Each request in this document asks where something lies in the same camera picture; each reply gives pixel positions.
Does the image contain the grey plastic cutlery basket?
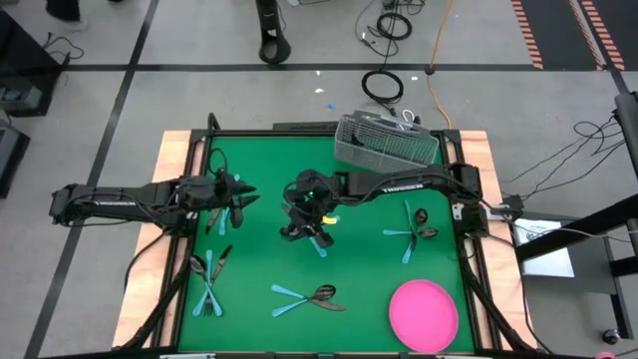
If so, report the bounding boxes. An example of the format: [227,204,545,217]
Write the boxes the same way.
[333,109,441,175]

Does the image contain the black aluminium table frame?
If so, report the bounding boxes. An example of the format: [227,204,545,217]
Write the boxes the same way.
[112,112,539,359]

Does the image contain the black metal stand frame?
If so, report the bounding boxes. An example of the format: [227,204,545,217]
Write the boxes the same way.
[512,92,638,340]

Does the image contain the pink round plate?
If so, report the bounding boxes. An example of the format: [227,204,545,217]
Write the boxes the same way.
[388,278,461,354]

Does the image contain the green table mat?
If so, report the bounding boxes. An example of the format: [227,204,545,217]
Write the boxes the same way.
[177,135,476,353]

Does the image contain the grey equipment box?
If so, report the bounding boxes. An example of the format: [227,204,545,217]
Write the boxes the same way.
[0,85,45,114]

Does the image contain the white paper sheet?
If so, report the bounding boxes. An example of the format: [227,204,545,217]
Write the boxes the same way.
[512,217,575,278]

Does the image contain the black side table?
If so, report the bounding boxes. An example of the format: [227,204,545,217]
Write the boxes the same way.
[0,9,64,119]

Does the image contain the black power adapter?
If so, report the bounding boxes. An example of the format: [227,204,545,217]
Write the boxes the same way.
[485,194,525,220]

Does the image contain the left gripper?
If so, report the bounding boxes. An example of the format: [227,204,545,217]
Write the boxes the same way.
[191,172,260,229]

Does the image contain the dark equipment case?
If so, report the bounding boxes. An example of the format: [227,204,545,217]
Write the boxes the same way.
[0,117,32,199]

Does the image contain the yellow extension cable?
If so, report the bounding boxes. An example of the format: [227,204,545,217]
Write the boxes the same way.
[426,0,456,130]

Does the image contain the black floor stand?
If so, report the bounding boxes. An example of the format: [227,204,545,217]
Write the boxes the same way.
[254,0,293,65]

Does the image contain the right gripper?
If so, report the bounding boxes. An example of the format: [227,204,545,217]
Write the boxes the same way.
[279,198,340,249]

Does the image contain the black fork with blue handle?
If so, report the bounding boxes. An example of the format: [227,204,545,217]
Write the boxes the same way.
[403,198,419,251]
[202,248,216,318]

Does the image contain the black coiled cable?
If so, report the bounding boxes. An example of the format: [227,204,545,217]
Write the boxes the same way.
[360,68,405,105]
[374,12,414,42]

